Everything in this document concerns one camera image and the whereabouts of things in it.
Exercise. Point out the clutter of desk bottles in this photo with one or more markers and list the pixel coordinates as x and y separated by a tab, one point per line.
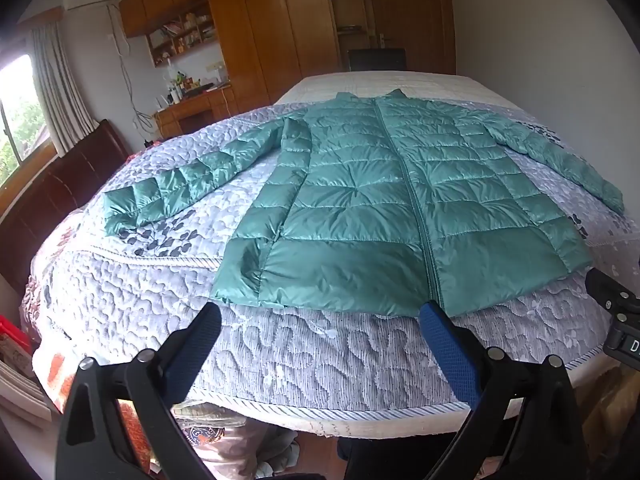
187	85

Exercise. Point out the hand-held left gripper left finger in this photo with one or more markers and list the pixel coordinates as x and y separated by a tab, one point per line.
192	352

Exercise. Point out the stack of papers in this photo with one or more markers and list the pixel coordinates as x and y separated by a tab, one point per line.
20	390

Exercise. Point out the wooden desk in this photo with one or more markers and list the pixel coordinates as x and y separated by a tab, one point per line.
192	110

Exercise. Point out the striped grey curtain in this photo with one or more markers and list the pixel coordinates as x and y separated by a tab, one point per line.
62	90

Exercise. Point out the brown paper bag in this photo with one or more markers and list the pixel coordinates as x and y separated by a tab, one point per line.
612	405

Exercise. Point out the green quilted down jacket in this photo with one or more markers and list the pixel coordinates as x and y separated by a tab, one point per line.
360	200

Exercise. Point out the wooden bookshelf with books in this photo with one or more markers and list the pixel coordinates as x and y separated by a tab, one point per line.
182	32

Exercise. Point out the window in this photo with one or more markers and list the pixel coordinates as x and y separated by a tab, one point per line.
17	125

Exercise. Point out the wooden door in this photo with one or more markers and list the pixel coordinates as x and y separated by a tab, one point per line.
415	15

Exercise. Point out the floral quilted bedspread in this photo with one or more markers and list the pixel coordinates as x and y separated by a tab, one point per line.
150	285

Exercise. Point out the white quilted bed sheet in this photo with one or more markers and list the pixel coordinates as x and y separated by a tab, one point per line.
400	82

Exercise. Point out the dark brown headboard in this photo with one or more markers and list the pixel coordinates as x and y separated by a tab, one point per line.
60	185

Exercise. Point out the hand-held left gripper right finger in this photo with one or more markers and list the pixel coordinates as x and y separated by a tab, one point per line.
450	355

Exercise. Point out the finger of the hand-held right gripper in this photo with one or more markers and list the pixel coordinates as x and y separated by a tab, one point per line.
607	290

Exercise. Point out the wooden wardrobe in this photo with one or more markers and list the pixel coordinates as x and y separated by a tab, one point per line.
270	25

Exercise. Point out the red box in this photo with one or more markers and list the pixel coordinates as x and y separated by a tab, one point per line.
12	337

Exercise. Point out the patterned cloth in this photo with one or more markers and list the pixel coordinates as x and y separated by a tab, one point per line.
225	440

